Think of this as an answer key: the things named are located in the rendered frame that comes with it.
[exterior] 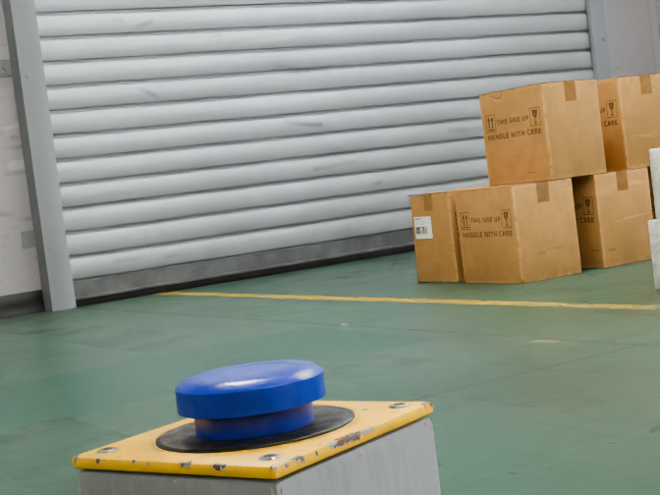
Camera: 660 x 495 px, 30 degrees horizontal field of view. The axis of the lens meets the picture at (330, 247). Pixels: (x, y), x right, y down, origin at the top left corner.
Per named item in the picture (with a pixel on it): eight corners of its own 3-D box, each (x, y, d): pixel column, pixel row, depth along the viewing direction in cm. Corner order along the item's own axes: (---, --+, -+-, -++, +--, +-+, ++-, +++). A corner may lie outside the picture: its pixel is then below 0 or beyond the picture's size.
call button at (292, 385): (268, 467, 30) (257, 386, 30) (152, 462, 33) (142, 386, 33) (360, 429, 34) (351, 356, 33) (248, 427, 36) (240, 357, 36)
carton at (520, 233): (582, 272, 385) (572, 177, 383) (522, 284, 373) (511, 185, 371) (522, 272, 411) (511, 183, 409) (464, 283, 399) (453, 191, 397)
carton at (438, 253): (486, 269, 440) (476, 186, 438) (528, 269, 419) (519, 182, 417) (417, 281, 425) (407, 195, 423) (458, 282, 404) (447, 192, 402)
